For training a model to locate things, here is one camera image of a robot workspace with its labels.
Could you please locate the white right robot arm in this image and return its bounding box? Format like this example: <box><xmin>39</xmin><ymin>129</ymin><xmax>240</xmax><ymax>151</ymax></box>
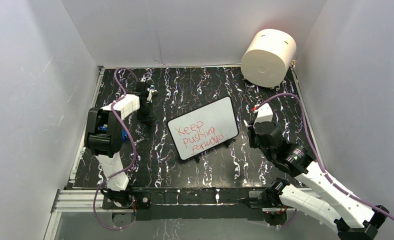
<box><xmin>246</xmin><ymin>121</ymin><xmax>388</xmax><ymax>240</ymax></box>

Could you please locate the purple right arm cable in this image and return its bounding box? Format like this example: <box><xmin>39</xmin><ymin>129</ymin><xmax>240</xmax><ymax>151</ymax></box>
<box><xmin>254</xmin><ymin>92</ymin><xmax>394</xmax><ymax>238</ymax></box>

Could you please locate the blue plastic clip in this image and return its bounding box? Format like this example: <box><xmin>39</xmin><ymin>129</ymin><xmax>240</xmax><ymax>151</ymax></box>
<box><xmin>97</xmin><ymin>124</ymin><xmax>129</xmax><ymax>143</ymax></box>

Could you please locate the cream cylindrical container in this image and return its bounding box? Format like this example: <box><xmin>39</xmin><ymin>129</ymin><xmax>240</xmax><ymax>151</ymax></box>
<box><xmin>240</xmin><ymin>29</ymin><xmax>297</xmax><ymax>88</ymax></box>

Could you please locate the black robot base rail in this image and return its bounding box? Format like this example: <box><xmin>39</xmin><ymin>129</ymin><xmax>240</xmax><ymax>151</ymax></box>
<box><xmin>127</xmin><ymin>187</ymin><xmax>289</xmax><ymax>222</ymax></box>

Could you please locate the teal and cream eraser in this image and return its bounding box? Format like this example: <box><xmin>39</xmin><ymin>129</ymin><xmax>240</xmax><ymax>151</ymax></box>
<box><xmin>148</xmin><ymin>86</ymin><xmax>158</xmax><ymax>97</ymax></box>

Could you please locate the black framed whiteboard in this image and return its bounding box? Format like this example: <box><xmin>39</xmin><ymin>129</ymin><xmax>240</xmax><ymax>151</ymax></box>
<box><xmin>167</xmin><ymin>96</ymin><xmax>239</xmax><ymax>161</ymax></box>

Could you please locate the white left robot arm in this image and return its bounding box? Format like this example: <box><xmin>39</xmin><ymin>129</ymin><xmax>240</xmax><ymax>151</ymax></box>
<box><xmin>84</xmin><ymin>81</ymin><xmax>158</xmax><ymax>208</ymax></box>

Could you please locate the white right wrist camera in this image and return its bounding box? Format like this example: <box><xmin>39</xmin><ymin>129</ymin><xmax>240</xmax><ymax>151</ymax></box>
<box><xmin>251</xmin><ymin>103</ymin><xmax>273</xmax><ymax>126</ymax></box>

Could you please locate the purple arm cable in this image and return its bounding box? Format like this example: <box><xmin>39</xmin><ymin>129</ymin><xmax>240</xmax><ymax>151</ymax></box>
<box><xmin>254</xmin><ymin>92</ymin><xmax>394</xmax><ymax>238</ymax></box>
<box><xmin>92</xmin><ymin>67</ymin><xmax>140</xmax><ymax>231</ymax></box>

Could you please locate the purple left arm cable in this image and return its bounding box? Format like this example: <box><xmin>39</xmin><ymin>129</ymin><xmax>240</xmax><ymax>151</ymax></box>
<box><xmin>92</xmin><ymin>67</ymin><xmax>140</xmax><ymax>231</ymax></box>

